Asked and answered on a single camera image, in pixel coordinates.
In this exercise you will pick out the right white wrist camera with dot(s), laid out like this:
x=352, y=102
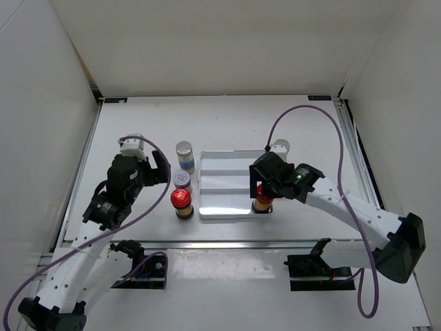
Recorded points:
x=279, y=150

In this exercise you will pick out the red-lid sauce jar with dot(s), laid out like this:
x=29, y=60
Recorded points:
x=261, y=203
x=181, y=201

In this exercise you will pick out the left silver-lid shaker bottle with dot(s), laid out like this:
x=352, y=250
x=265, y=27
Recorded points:
x=185, y=156

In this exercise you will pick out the left aluminium rail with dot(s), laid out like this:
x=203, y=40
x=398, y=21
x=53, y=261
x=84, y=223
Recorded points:
x=77, y=180

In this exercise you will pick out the left white-lid small jar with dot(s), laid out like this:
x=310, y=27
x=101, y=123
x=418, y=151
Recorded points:
x=182, y=180

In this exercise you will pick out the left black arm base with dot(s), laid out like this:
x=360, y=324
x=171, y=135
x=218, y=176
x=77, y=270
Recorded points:
x=148, y=272

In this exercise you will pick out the right silver-lid shaker bottle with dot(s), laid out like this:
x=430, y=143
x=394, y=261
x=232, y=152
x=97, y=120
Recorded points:
x=282, y=142

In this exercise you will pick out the white plastic organizer tray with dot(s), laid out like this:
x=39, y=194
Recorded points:
x=223, y=181

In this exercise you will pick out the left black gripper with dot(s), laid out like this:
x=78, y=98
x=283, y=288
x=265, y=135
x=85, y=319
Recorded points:
x=160, y=174

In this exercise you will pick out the left black table label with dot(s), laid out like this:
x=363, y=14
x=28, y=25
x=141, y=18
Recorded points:
x=115, y=100

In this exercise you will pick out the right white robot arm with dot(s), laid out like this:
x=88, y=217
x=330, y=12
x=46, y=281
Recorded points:
x=391, y=244

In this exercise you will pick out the silver-lid shaker bottle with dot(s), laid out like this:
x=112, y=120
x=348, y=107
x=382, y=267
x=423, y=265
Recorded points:
x=185, y=156
x=282, y=142

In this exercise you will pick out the right aluminium rail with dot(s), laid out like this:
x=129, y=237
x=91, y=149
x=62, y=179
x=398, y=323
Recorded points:
x=365, y=178

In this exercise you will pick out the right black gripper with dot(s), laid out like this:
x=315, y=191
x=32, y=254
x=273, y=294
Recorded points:
x=255, y=176

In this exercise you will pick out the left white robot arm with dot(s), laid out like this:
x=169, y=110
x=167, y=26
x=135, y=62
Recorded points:
x=93, y=264

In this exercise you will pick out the aluminium rail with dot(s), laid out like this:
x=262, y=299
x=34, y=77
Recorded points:
x=365, y=178
x=77, y=180
x=209, y=245

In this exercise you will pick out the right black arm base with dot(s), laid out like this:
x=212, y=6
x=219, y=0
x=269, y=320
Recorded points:
x=309, y=272

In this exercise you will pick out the right black table label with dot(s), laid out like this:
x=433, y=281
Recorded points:
x=319, y=97

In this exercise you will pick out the black table label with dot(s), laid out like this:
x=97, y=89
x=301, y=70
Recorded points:
x=319, y=97
x=115, y=100

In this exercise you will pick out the front aluminium rail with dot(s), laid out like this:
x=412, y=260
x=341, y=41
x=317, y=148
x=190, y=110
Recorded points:
x=209, y=245

